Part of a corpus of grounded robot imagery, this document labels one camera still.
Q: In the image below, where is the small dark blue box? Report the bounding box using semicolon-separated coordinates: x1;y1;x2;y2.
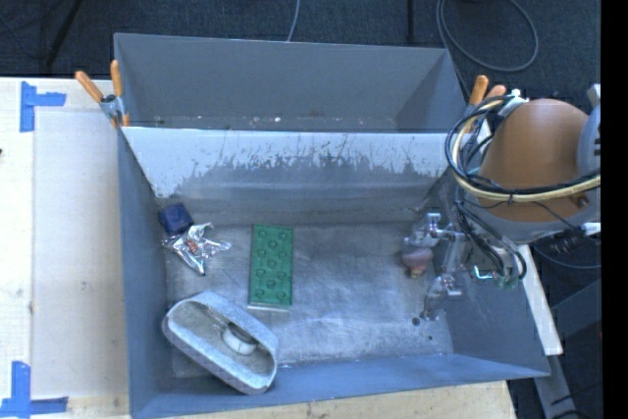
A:
157;202;194;236

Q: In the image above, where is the clear glass bulb white base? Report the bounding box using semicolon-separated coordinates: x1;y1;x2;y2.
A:
194;302;260;357

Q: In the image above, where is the small pink toy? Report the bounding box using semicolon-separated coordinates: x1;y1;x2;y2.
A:
400;246;436;280

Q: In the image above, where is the clear crinkled plastic packet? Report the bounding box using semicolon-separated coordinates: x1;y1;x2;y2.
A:
161;222;233;277

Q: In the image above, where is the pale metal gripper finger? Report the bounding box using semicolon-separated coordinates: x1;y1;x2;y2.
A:
420;272;465;323
402;211;460;247

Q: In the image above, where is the dark green flat block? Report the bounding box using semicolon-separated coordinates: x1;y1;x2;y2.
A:
247;224;295;311

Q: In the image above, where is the grey metal bin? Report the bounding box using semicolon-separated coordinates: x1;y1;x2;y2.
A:
112;32;552;419

